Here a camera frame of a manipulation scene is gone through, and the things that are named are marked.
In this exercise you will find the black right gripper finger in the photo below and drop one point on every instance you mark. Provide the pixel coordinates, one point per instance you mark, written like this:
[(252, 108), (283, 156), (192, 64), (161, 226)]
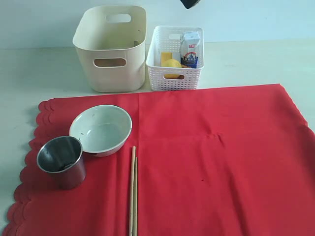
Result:
[(188, 4)]

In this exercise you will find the small milk carton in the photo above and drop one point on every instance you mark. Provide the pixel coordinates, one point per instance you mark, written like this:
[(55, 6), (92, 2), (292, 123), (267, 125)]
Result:
[(189, 48)]

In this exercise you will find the yellow cheese wedge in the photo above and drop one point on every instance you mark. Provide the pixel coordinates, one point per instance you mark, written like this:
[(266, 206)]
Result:
[(165, 56)]

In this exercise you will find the yellow lemon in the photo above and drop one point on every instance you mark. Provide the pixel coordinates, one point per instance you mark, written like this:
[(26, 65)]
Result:
[(173, 63)]

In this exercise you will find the fried chicken nugget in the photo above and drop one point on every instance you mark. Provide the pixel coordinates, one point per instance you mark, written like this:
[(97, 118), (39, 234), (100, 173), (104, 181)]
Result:
[(183, 67)]

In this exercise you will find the brown wooden plate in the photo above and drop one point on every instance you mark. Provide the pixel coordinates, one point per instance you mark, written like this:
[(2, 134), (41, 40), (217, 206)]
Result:
[(111, 57)]

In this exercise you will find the white lattice plastic basket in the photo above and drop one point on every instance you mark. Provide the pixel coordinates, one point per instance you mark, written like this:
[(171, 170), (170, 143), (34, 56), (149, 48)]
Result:
[(168, 39)]

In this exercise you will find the cream plastic bin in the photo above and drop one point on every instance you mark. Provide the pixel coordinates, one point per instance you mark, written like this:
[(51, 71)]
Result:
[(112, 26)]

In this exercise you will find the white ceramic bowl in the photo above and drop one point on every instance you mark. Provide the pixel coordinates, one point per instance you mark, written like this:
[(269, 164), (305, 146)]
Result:
[(102, 130)]

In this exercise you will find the left wooden chopstick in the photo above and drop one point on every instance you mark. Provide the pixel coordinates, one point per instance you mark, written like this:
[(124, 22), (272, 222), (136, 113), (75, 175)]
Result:
[(131, 201)]

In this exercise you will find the wooden chopstick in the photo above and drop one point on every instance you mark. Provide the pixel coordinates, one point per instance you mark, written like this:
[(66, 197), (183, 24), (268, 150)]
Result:
[(135, 199), (131, 201)]

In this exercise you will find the red scalloped tablecloth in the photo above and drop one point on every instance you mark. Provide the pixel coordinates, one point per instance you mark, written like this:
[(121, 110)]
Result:
[(236, 161)]

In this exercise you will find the stainless steel cup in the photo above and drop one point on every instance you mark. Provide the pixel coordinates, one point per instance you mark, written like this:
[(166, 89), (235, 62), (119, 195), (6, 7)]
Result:
[(62, 158)]

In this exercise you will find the right wooden chopstick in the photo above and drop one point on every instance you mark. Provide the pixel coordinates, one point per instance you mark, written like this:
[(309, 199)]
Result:
[(135, 199)]

